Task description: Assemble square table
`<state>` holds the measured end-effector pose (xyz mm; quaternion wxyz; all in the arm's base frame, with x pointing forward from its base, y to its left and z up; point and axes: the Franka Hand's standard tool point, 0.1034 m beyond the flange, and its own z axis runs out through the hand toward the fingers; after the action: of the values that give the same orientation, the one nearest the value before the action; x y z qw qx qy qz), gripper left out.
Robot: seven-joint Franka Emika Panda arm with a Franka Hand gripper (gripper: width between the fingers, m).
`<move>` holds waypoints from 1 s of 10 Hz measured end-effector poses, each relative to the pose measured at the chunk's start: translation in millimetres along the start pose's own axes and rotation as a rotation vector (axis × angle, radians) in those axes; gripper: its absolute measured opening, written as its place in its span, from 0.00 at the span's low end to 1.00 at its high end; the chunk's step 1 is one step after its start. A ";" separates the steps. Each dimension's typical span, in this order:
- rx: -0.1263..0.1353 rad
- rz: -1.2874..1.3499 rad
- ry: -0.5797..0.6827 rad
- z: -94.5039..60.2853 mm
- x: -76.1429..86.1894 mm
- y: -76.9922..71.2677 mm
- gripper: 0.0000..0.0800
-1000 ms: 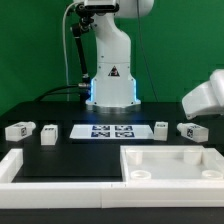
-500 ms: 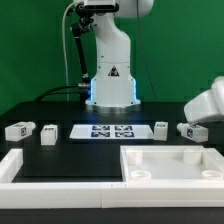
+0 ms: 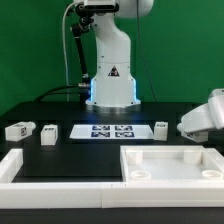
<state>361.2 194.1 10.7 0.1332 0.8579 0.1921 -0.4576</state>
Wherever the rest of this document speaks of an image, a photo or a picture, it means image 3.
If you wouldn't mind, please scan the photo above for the black cable at base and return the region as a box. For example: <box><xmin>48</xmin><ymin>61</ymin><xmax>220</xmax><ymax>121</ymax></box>
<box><xmin>34</xmin><ymin>85</ymin><xmax>84</xmax><ymax>102</ymax></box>

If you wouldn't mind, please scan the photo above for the white square table top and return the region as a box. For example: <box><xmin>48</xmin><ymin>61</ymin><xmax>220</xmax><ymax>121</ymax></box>
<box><xmin>120</xmin><ymin>145</ymin><xmax>224</xmax><ymax>183</ymax></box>

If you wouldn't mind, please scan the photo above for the grey cable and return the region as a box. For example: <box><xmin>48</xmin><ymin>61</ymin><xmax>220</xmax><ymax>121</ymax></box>
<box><xmin>61</xmin><ymin>1</ymin><xmax>84</xmax><ymax>86</ymax></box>

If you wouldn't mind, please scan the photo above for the white U-shaped fence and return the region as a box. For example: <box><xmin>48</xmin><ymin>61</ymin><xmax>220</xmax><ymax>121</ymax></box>
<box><xmin>0</xmin><ymin>149</ymin><xmax>224</xmax><ymax>209</ymax></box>

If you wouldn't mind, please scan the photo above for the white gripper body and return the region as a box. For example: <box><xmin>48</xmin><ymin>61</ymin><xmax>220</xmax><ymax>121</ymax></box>
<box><xmin>180</xmin><ymin>88</ymin><xmax>224</xmax><ymax>134</ymax></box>

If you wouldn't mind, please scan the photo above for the white sheet with tags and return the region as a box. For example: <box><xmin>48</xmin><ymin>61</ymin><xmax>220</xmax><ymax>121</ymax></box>
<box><xmin>70</xmin><ymin>124</ymin><xmax>153</xmax><ymax>140</ymax></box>

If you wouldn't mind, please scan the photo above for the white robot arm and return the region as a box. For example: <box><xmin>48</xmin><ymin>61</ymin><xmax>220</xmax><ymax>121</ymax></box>
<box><xmin>73</xmin><ymin>0</ymin><xmax>224</xmax><ymax>134</ymax></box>

